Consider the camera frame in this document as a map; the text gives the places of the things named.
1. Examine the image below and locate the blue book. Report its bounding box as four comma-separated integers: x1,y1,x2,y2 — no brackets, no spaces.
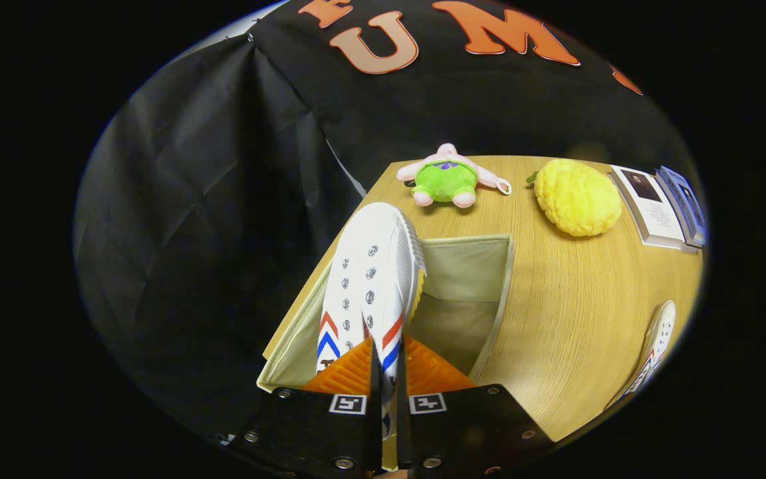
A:
654,165,708,247

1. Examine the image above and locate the brown fabric storage box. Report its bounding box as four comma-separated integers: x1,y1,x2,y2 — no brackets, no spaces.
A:
257,233,513,393

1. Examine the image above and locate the white striped shoe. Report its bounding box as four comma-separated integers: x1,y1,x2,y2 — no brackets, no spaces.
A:
315,202,428,441
606,299,678,410

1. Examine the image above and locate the black backdrop cloth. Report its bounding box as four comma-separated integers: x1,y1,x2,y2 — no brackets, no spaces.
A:
74,0,663,440

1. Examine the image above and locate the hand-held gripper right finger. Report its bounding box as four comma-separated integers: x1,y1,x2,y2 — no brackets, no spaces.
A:
394,335,555,476

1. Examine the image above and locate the white book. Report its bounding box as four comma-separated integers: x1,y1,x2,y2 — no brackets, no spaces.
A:
608,164,698,253

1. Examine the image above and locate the green and pink plush toy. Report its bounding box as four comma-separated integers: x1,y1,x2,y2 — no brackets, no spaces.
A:
395,142,512,209

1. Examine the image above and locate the yellow plush toy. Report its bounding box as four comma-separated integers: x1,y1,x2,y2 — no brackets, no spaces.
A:
527,158,623,238

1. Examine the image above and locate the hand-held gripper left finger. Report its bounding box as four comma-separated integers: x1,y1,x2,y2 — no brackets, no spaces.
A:
227,336,384,474

